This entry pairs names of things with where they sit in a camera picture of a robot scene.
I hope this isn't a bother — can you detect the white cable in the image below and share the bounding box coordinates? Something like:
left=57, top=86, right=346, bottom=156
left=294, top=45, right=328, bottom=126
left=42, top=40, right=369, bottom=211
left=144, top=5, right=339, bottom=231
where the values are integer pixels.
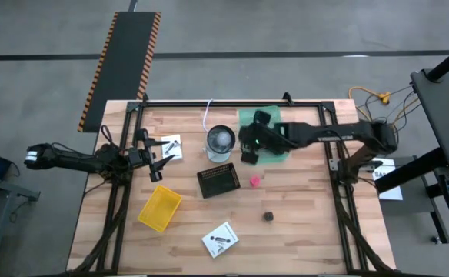
left=201, top=98, right=215, bottom=153

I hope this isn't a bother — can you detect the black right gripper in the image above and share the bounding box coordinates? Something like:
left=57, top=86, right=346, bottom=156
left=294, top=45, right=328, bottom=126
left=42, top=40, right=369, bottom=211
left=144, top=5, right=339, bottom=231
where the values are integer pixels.
left=238, top=110, right=291, bottom=165

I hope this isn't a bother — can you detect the yellow slotted plastic basket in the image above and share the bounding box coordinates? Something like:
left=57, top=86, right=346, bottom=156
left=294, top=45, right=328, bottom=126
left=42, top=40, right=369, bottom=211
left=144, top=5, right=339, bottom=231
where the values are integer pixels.
left=137, top=184, right=183, bottom=234

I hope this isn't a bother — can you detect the black hazard-striped floor mat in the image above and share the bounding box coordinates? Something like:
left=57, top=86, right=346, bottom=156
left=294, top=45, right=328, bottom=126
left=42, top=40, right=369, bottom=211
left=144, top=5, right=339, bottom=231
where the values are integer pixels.
left=77, top=11, right=163, bottom=134

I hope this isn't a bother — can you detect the yellow cable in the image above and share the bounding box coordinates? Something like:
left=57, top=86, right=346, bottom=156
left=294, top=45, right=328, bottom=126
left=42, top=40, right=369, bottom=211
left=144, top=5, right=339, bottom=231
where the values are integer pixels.
left=348, top=85, right=393, bottom=113

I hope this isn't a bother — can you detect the white paper sheet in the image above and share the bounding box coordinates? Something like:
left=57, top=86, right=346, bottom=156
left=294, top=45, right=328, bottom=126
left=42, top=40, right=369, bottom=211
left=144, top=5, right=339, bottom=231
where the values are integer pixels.
left=371, top=156, right=404, bottom=202

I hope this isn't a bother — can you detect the black stand beam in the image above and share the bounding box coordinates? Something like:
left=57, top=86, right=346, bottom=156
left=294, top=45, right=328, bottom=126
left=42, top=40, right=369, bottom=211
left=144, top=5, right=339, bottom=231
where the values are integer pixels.
left=374, top=147, right=447, bottom=194

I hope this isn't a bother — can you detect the small white printed box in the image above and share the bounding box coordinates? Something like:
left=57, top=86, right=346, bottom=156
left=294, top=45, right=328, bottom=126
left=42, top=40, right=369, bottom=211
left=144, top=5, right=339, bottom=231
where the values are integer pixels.
left=160, top=133, right=185, bottom=161

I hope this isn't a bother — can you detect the large white printed box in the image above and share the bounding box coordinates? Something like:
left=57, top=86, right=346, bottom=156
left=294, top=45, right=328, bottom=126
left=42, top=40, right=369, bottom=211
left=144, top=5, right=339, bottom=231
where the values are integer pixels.
left=201, top=221, right=240, bottom=259

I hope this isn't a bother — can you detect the black aluminium table frame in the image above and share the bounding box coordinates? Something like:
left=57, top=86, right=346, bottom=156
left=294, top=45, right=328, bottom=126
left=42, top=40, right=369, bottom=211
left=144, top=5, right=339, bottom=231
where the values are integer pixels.
left=70, top=92, right=397, bottom=276

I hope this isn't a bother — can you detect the black slotted plastic basket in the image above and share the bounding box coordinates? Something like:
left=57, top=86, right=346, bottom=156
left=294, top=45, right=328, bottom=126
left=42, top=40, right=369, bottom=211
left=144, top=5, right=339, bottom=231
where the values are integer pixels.
left=196, top=162, right=242, bottom=200

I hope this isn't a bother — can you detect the dark grey side table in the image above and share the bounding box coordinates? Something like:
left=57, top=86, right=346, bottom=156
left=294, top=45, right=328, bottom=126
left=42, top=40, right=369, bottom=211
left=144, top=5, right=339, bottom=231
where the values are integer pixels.
left=409, top=67, right=449, bottom=171

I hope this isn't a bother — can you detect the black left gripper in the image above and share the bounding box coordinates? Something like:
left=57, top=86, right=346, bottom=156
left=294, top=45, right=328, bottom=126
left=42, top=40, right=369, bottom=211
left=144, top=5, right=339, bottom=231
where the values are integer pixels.
left=126, top=128, right=177, bottom=183

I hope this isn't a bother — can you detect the grey metal stand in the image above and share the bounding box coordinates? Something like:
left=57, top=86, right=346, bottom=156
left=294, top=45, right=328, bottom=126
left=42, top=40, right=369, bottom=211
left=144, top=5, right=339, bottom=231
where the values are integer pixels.
left=0, top=172, right=42, bottom=277

